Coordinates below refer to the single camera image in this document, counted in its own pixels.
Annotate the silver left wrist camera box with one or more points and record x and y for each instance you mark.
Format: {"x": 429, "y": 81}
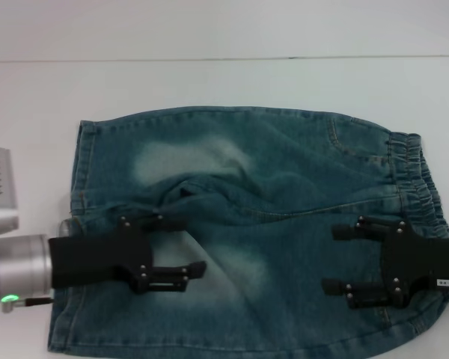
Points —
{"x": 0, "y": 194}

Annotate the blue denim shorts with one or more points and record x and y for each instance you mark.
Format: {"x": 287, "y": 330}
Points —
{"x": 284, "y": 168}

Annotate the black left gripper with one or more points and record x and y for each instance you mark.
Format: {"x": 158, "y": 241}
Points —
{"x": 97, "y": 258}

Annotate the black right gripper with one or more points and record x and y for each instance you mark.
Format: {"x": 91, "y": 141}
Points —
{"x": 423, "y": 265}

